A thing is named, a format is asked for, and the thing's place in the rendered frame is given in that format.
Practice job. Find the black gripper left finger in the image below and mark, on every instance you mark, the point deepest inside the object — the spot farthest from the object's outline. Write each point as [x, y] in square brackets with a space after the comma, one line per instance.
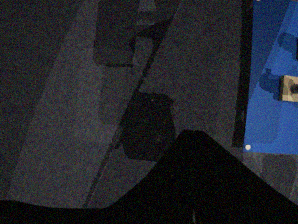
[164, 196]

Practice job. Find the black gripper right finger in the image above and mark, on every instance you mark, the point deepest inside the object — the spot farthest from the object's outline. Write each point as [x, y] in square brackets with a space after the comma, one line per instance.
[227, 192]

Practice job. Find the blue circuit board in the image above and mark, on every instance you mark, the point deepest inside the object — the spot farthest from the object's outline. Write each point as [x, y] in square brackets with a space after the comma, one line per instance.
[271, 123]

